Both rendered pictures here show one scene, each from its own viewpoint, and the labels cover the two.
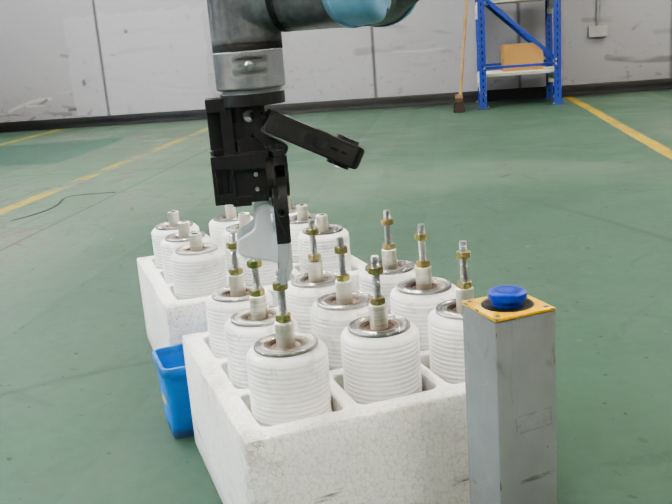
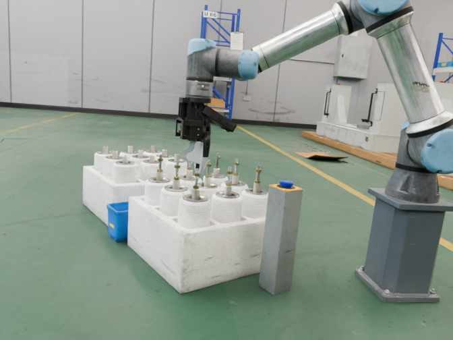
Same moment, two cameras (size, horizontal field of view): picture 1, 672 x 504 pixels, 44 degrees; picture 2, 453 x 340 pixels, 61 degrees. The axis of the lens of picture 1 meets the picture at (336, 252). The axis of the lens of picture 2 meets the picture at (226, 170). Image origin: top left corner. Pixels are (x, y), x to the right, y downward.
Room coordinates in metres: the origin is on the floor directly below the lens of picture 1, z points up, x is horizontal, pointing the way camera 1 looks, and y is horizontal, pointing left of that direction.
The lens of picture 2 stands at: (-0.15, 0.32, 0.56)
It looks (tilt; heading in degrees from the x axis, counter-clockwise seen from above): 11 degrees down; 342
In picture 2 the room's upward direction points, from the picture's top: 5 degrees clockwise
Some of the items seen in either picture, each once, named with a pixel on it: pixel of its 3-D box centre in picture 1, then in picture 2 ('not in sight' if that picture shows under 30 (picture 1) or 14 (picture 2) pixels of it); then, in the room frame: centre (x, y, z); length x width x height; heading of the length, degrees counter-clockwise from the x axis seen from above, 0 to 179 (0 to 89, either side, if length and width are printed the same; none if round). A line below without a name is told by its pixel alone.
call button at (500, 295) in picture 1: (507, 299); (286, 185); (0.82, -0.17, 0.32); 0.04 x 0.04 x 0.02
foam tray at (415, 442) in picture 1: (353, 412); (203, 231); (1.07, -0.01, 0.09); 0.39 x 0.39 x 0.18; 19
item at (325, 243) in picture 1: (326, 277); (175, 181); (1.51, 0.02, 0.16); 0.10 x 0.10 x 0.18
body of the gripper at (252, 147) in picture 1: (250, 148); (194, 119); (0.92, 0.08, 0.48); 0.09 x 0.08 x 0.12; 96
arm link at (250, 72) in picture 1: (249, 73); (199, 90); (0.91, 0.08, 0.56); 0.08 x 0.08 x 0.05
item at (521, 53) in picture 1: (521, 56); (215, 103); (6.67, -1.57, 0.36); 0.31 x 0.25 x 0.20; 81
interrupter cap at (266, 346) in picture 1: (286, 345); (195, 198); (0.92, 0.07, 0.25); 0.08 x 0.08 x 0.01
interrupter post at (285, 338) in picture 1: (285, 334); (195, 193); (0.92, 0.07, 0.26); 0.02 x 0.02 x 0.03
